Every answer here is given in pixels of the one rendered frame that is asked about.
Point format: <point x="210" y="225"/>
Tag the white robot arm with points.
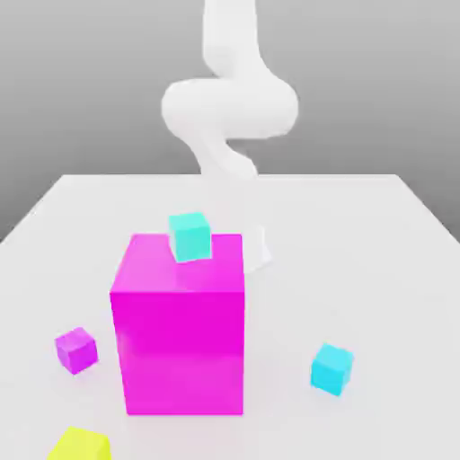
<point x="230" y="104"/>

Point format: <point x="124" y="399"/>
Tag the small turquoise cube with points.
<point x="189" y="237"/>

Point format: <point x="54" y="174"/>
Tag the small cyan cube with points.
<point x="331" y="370"/>

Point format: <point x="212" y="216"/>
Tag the small purple cube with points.
<point x="76" y="350"/>

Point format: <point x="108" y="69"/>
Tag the small yellow cube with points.
<point x="81" y="445"/>

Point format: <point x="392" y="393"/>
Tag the large magenta box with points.
<point x="179" y="330"/>

